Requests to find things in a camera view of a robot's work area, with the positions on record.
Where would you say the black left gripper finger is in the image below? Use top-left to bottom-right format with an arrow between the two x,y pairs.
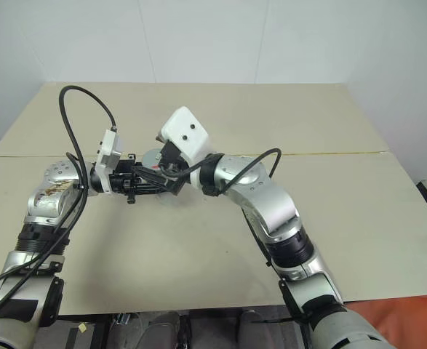
132,183 -> 172,196
134,165 -> 169,183

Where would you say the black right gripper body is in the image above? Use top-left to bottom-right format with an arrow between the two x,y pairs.
157,139 -> 193,182

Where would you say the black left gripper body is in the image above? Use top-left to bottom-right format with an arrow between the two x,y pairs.
110,153 -> 140,206

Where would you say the grey rounded shape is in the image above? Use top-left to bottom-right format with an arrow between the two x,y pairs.
145,311 -> 182,349

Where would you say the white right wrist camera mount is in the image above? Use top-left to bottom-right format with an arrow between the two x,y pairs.
160,106 -> 212,187

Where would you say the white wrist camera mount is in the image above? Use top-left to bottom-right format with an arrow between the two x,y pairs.
95,127 -> 126,194
160,106 -> 212,187

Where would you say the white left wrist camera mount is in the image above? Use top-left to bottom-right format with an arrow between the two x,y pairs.
95,127 -> 126,194

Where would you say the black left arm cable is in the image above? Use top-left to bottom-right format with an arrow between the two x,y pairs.
0,85 -> 118,321

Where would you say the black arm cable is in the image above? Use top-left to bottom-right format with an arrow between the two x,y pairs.
0,85 -> 118,321
158,148 -> 282,198

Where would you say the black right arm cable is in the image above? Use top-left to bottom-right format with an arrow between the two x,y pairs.
158,148 -> 282,198

